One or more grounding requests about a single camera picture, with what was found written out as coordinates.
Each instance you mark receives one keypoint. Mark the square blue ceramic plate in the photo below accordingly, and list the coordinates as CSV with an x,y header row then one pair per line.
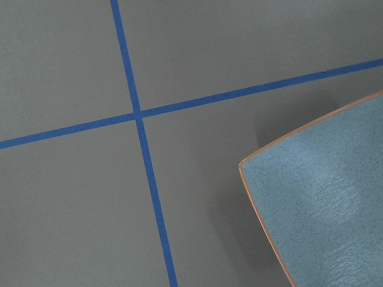
x,y
317,193

